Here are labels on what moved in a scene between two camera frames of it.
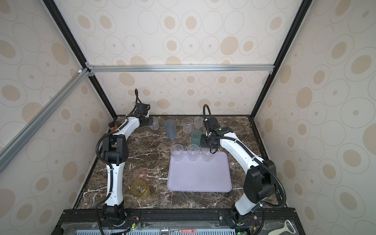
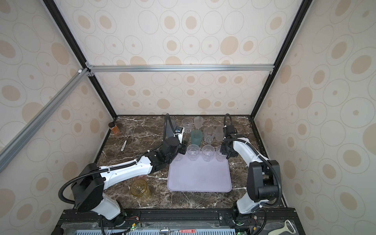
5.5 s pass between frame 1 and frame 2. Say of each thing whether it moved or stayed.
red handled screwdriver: stayed
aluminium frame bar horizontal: stayed
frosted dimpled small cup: stayed
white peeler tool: stayed
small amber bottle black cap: stayed
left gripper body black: moved
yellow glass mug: stayed
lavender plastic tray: stayed
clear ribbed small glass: stayed
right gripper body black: moved
